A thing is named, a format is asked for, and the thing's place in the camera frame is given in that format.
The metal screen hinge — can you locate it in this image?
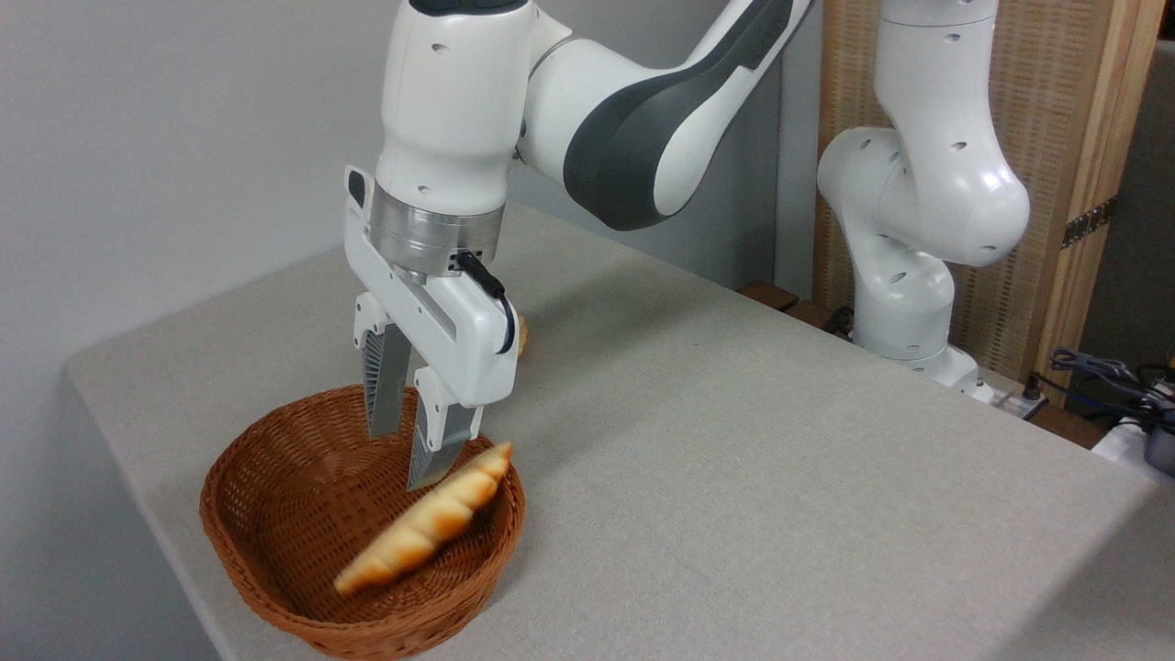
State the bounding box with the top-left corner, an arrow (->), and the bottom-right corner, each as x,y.
1061,195 -> 1120,250

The brown wooden base board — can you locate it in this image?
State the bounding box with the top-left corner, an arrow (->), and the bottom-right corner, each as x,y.
739,282 -> 856,342

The wooden woven screen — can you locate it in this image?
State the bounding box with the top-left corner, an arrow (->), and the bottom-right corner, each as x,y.
812,0 -> 1168,407

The brown wicker basket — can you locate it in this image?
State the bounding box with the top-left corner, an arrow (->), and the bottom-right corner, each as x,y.
199,383 -> 527,661

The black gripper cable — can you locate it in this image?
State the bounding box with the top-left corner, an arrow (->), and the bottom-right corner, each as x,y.
456,250 -> 519,356

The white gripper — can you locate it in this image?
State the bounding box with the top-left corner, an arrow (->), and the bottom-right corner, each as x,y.
343,164 -> 522,493

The black cable bundle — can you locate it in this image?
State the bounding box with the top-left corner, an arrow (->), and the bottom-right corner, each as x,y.
1048,346 -> 1175,434

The leaf-shaped bread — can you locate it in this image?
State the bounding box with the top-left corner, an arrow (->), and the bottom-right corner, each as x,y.
333,442 -> 515,597

